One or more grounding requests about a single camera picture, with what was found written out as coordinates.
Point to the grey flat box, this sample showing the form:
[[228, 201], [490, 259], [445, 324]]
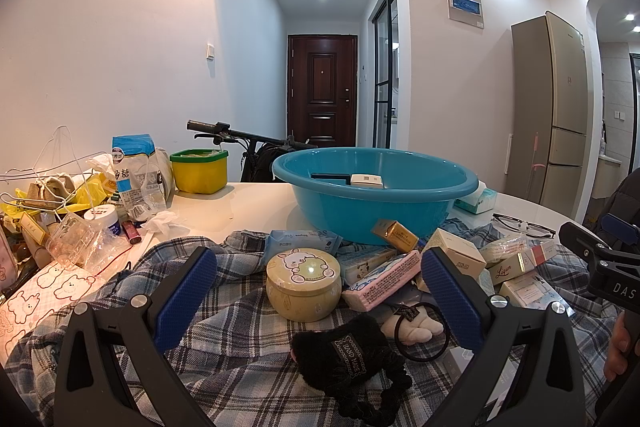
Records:
[[457, 364]]

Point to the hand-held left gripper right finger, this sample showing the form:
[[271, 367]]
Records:
[[450, 292]]

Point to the light blue wipes box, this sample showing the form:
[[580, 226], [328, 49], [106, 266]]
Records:
[[360, 259]]

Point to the dark jacket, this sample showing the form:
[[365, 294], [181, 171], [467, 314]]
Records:
[[620, 197]]

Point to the beige refrigerator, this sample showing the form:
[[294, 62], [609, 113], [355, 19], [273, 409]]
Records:
[[550, 107]]

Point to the yellow container with green lid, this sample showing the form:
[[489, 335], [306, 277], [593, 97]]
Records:
[[197, 177]]

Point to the white pink box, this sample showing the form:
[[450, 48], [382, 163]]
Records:
[[515, 267]]

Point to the blue white sugar bag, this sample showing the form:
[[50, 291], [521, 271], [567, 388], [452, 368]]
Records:
[[130, 182]]

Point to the clear plastic container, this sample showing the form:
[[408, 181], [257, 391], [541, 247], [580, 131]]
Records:
[[75, 239]]

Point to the black-framed eyeglasses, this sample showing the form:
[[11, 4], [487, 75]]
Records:
[[522, 224]]

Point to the clear bag of white grains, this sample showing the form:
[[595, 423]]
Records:
[[164, 177]]

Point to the black backpack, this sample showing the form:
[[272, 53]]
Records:
[[260, 162]]

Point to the pink bear-print pack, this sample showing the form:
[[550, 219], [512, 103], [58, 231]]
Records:
[[45, 297]]

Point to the black bicycle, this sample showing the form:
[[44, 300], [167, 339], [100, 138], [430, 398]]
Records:
[[235, 137]]

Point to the white light-blue box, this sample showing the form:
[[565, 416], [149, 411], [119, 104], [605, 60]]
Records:
[[530, 292]]

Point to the small yellow box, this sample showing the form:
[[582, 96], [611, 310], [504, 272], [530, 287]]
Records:
[[32, 229]]

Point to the blue plaid shirt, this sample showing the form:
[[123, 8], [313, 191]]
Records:
[[240, 357]]

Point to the cream box with barcode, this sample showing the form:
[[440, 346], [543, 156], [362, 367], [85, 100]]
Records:
[[457, 252]]

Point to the white jar with blue label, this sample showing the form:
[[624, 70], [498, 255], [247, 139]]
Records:
[[105, 219]]

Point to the cotton swab pack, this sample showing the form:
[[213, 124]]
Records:
[[502, 248]]

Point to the dark brown door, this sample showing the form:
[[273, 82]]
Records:
[[322, 97]]

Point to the blue plastic basin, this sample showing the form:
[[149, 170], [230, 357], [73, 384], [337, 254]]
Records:
[[325, 207]]

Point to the person's right hand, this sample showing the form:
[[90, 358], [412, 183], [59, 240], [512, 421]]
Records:
[[620, 347]]

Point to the crumpled white tissue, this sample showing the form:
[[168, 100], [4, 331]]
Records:
[[160, 222]]

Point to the white light switch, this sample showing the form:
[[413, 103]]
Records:
[[211, 51]]

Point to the black-framed glass sliding door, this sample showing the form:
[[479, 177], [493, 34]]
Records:
[[382, 72]]

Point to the flat white box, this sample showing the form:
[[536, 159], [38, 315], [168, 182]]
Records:
[[367, 180]]

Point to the beige fabric pouch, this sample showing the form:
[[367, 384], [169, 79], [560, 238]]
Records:
[[50, 189]]

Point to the teal white tissue pack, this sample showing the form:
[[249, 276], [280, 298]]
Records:
[[477, 202]]

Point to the gold box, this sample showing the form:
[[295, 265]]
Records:
[[395, 234]]

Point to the yellow plastic bag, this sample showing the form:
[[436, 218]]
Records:
[[92, 192]]

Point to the white round desktop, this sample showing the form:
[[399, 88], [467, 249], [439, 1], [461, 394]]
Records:
[[240, 212]]

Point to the black fluffy scrunchie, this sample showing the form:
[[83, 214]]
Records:
[[350, 347]]

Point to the round yellow rabbit-print tin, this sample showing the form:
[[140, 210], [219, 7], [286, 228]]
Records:
[[300, 292]]

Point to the blue wet wipes pack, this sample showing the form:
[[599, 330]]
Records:
[[300, 238]]

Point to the pink tissue pack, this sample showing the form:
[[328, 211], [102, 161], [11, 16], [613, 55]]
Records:
[[385, 282]]

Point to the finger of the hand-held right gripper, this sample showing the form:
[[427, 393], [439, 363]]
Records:
[[622, 229], [585, 244]]

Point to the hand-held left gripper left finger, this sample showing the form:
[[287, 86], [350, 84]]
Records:
[[187, 292]]

